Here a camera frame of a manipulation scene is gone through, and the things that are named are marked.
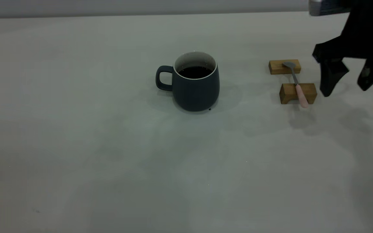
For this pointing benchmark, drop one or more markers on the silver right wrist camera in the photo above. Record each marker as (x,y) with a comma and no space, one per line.
(327,8)

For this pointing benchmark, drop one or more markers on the arched wooden block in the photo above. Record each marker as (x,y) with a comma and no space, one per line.
(288,92)

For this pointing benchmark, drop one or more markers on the flat rectangular wooden block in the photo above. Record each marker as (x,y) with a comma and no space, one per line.
(277,67)

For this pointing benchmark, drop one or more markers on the dark grey ceramic mug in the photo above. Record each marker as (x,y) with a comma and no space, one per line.
(196,94)

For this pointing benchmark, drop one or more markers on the dark coffee liquid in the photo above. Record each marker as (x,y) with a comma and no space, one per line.
(195,72)

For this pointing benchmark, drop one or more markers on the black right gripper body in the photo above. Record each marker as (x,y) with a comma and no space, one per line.
(364,35)

